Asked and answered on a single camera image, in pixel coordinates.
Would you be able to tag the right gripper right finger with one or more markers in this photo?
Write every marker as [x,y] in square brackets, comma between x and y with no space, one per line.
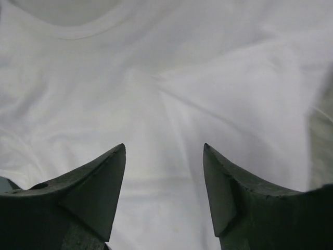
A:
[250,213]

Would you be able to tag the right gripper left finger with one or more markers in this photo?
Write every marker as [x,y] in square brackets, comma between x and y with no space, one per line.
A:
[73,211]

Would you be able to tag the white t-shirt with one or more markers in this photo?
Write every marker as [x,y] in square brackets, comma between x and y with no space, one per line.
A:
[163,78]

